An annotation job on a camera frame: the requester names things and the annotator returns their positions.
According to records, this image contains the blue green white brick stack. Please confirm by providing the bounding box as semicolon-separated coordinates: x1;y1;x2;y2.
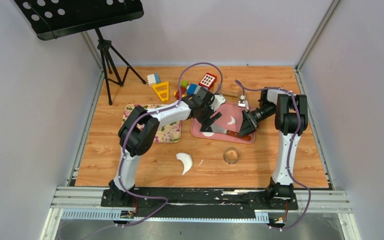
186;83;198;97

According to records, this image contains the floral rectangular tray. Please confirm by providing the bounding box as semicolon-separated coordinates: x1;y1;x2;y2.
121;104;182;143

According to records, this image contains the white slotted cable duct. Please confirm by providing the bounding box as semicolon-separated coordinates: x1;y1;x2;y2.
61;209;270;223

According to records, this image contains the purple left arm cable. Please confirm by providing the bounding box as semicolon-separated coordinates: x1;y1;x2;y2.
118;62;224;229

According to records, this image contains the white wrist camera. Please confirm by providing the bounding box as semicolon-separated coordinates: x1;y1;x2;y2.
210;94;226;111
237;95;249;110

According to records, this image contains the red toy brick car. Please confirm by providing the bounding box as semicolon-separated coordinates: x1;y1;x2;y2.
173;80;189;100

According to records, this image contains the black perforated stand shelf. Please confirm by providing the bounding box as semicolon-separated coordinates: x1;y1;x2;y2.
14;0;144;41

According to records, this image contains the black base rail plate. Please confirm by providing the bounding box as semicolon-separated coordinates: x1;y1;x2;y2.
100;187;299;220

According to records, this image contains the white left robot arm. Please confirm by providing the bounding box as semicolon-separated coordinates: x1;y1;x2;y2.
109;86;226;207

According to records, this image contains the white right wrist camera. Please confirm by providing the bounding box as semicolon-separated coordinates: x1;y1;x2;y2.
237;95;249;110

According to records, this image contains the white dough scrap crescent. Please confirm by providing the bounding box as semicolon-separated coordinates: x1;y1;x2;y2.
175;152;193;175

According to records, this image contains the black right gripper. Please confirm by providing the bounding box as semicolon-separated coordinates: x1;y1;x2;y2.
239;102;277;139

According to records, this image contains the white and blue toy block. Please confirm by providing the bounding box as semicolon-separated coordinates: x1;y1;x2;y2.
146;73;161;87

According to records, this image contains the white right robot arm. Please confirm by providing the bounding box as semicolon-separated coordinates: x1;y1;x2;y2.
237;87;309;209

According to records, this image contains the small curved dough scrap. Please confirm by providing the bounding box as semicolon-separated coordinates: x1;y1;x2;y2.
227;116;236;126

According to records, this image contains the black tripod stand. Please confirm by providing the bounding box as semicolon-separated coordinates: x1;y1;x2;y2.
94;28;147;106

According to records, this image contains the wooden dough roller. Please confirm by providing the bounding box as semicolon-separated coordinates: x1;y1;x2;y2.
217;84;247;100

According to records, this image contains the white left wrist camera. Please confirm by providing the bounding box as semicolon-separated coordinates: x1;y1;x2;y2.
210;94;226;111

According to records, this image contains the white dough ball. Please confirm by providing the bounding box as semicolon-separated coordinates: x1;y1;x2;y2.
202;132;215;137

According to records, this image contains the round metal cutter ring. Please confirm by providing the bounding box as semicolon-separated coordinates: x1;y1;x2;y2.
223;147;241;165

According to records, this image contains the yellow triangular toy frame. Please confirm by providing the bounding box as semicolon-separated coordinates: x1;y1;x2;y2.
152;81;170;103

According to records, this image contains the pink rectangular tray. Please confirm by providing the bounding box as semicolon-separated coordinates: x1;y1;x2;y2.
190;102;255;144

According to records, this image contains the metal dough scraper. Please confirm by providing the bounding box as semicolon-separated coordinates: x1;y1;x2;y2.
210;123;252;141

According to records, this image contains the red window toy brick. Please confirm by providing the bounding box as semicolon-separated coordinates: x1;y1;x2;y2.
198;72;217;90

